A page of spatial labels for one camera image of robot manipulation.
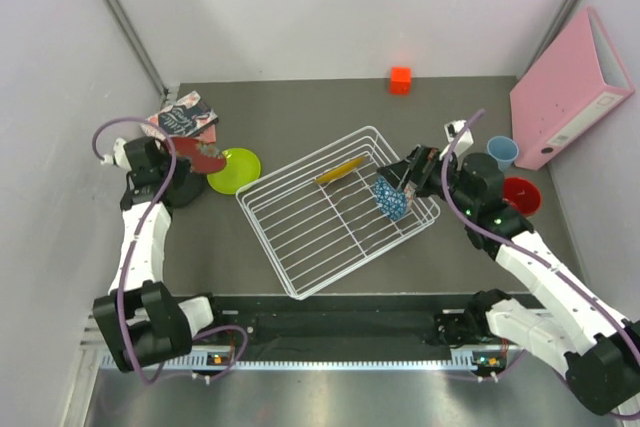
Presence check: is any lime green plate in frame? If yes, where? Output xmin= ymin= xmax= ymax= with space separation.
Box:
xmin=207 ymin=147 xmax=262 ymax=195

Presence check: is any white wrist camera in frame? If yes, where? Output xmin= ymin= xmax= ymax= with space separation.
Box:
xmin=440 ymin=120 xmax=474 ymax=159
xmin=100 ymin=137 xmax=131 ymax=171

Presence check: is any Little Women book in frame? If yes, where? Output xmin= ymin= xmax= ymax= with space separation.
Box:
xmin=147 ymin=91 xmax=219 ymax=138

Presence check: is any black plate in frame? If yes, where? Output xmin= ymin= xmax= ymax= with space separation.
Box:
xmin=162 ymin=172 xmax=206 ymax=209

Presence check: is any pink book underneath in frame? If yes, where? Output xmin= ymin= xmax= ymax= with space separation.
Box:
xmin=195 ymin=124 xmax=217 ymax=144

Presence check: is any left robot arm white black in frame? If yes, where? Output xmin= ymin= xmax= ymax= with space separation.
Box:
xmin=92 ymin=137 xmax=227 ymax=372

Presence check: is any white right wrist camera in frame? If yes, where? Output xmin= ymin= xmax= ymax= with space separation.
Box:
xmin=440 ymin=120 xmax=474 ymax=159

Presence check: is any yellow patterned plate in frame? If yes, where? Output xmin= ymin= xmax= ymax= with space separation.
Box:
xmin=314 ymin=156 xmax=366 ymax=185

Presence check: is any blue white patterned bowl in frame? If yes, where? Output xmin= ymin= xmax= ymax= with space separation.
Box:
xmin=372 ymin=176 xmax=414 ymax=221

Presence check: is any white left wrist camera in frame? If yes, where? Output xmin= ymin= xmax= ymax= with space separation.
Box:
xmin=100 ymin=137 xmax=131 ymax=171

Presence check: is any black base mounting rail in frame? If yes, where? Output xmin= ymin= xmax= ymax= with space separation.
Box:
xmin=209 ymin=293 xmax=505 ymax=363

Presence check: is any white wire dish rack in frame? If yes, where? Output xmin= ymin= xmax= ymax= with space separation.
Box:
xmin=236 ymin=126 xmax=440 ymax=300

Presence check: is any pink ring binder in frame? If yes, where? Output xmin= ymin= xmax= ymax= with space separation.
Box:
xmin=510 ymin=7 xmax=635 ymax=170

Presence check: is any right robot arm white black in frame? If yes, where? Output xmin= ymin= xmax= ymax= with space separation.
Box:
xmin=377 ymin=146 xmax=639 ymax=415

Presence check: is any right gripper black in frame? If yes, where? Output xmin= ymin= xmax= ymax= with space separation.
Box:
xmin=377 ymin=145 xmax=477 ymax=217

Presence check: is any red floral plate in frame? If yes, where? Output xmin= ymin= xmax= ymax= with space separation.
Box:
xmin=171 ymin=137 xmax=227 ymax=175

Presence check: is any aluminium frame post left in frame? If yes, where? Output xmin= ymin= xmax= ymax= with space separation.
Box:
xmin=103 ymin=0 xmax=168 ymax=98

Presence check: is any orange cube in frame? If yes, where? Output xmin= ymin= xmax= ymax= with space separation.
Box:
xmin=389 ymin=66 xmax=412 ymax=96

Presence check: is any light blue cup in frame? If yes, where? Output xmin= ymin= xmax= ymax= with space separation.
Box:
xmin=486 ymin=136 xmax=520 ymax=172

